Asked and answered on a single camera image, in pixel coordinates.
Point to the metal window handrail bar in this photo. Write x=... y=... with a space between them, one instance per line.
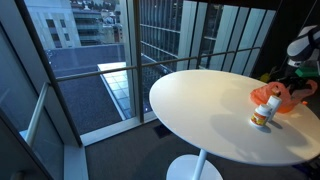
x=100 y=72

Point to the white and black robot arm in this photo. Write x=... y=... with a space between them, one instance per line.
x=301 y=46

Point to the white table pedestal base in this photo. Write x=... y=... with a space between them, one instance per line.
x=186 y=168

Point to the orange plastic bag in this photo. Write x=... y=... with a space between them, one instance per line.
x=263 y=95

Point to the yellow object by window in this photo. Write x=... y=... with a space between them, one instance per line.
x=265 y=78

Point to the dark floor vent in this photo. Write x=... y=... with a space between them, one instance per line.
x=162 y=131

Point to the white bottle orange label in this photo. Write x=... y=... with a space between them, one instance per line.
x=260 y=116

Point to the tall white bottle yellow cap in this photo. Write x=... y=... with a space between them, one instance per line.
x=274 y=103

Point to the white slanted rail post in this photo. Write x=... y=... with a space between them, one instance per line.
x=36 y=115

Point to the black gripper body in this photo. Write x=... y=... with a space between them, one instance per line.
x=295 y=83

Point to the dark window mullion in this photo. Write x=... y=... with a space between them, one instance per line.
x=138 y=60

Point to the green wrist mount block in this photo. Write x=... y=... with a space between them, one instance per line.
x=306 y=72

